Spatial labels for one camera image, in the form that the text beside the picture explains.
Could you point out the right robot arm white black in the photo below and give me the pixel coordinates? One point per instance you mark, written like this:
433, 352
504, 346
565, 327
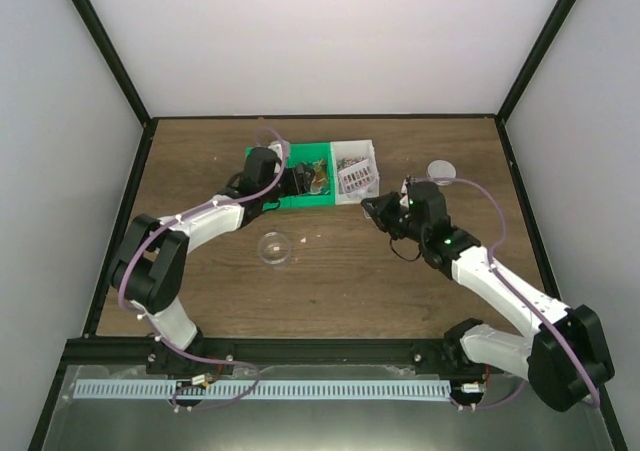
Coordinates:
560, 351

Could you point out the lilac slotted plastic scoop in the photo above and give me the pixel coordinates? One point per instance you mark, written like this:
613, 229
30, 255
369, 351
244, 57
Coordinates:
357, 180

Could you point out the round grey metal lid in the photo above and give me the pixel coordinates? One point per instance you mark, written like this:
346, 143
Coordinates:
441, 172

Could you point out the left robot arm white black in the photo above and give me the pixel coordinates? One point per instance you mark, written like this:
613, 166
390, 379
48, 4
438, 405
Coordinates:
148, 267

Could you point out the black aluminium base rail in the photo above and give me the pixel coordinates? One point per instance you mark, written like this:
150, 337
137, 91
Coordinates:
436, 356

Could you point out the white bin striped candies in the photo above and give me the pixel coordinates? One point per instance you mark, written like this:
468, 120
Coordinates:
345, 154

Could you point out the green bin left candies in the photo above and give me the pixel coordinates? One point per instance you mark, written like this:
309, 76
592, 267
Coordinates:
262, 166

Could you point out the clear plastic round container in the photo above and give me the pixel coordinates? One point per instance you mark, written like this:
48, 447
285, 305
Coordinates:
274, 249

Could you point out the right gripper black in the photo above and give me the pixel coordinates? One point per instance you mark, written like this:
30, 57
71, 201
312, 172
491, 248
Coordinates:
379, 215

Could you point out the light blue slotted cable duct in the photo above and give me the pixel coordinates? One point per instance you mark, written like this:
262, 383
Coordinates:
149, 389

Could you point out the green bin middle candies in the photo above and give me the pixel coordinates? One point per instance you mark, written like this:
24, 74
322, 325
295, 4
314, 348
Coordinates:
323, 189

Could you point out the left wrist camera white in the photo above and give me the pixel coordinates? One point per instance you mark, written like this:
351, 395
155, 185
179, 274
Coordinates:
281, 148

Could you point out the green bin candies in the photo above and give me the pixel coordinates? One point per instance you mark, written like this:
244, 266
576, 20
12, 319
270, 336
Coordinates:
262, 166
323, 189

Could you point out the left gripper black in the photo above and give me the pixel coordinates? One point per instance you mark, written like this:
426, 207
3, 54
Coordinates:
298, 182

